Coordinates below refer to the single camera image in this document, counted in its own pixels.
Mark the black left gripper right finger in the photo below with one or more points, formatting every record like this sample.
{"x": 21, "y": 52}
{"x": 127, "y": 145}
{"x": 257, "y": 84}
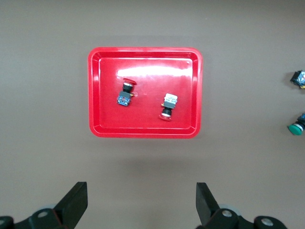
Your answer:
{"x": 209, "y": 217}

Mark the brown table cover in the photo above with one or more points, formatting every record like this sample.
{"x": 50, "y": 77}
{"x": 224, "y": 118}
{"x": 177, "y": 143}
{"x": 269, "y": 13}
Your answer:
{"x": 47, "y": 95}

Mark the red plastic tray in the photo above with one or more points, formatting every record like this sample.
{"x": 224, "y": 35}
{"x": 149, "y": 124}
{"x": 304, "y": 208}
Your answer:
{"x": 147, "y": 124}

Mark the red push button switch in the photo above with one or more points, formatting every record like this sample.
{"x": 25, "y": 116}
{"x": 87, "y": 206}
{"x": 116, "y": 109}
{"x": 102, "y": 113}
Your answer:
{"x": 124, "y": 97}
{"x": 170, "y": 101}

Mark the green push button switch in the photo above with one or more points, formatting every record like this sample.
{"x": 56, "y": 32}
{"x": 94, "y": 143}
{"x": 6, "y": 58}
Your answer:
{"x": 295, "y": 128}
{"x": 299, "y": 78}

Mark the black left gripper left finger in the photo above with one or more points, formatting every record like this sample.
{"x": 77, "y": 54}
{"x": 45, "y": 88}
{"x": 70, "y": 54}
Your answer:
{"x": 69, "y": 212}

